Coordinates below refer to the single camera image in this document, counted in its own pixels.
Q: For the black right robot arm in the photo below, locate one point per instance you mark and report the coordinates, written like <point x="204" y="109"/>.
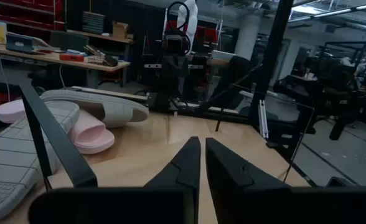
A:
<point x="170" y="77"/>

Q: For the wooden shelf with black frame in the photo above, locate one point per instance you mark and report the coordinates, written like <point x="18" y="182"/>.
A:
<point x="61" y="146"/>

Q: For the red storage bin rack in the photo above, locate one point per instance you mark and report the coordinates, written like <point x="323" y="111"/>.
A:
<point x="24" y="12"/>

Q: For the grey rubber slide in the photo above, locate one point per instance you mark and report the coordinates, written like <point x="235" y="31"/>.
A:
<point x="12" y="158"/>
<point x="114" y="107"/>

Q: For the white mannequin torso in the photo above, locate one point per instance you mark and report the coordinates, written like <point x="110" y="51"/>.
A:
<point x="191" y="18"/>

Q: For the long wooden workbench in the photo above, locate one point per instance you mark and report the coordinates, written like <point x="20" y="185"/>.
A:
<point x="77" y="62"/>

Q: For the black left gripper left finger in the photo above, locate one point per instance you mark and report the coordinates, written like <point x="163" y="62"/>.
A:
<point x="186" y="168"/>

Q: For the small red flat box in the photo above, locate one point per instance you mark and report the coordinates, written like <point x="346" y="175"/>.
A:
<point x="72" y="57"/>

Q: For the black drawer organizer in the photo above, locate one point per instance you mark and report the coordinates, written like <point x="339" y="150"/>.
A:
<point x="93" y="22"/>

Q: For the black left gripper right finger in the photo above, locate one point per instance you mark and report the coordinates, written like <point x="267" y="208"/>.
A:
<point x="226" y="174"/>

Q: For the white round pillar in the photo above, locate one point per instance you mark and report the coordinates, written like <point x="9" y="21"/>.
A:
<point x="247" y="35"/>

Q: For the silver aluminium extrusion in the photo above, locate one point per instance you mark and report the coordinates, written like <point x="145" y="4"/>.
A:
<point x="263" y="119"/>

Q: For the cardboard box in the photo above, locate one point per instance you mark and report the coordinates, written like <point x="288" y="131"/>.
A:
<point x="120" y="30"/>

